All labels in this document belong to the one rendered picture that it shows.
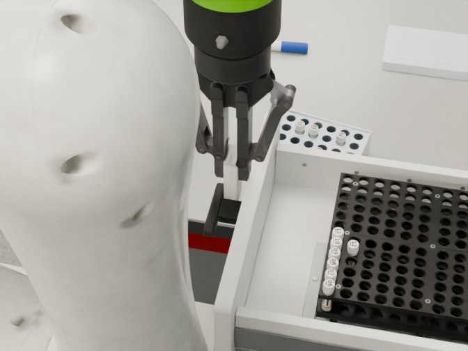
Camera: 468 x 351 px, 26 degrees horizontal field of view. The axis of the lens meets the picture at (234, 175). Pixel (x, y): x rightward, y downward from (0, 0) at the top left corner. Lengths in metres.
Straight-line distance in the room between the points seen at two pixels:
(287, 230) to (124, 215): 0.72
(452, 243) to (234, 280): 0.25
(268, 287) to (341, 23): 0.58
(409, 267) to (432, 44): 0.54
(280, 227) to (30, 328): 0.45
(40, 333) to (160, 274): 0.26
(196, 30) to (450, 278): 0.38
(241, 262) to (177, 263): 0.46
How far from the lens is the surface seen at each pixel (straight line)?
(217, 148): 1.07
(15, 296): 0.85
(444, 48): 1.54
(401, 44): 1.54
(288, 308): 1.12
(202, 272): 1.41
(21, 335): 0.82
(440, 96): 1.49
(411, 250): 1.10
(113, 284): 0.55
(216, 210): 1.11
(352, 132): 1.36
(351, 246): 1.08
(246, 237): 1.06
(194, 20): 0.93
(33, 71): 0.44
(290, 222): 1.20
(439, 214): 1.14
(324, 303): 1.07
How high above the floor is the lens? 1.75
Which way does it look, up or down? 47 degrees down
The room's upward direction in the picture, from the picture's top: straight up
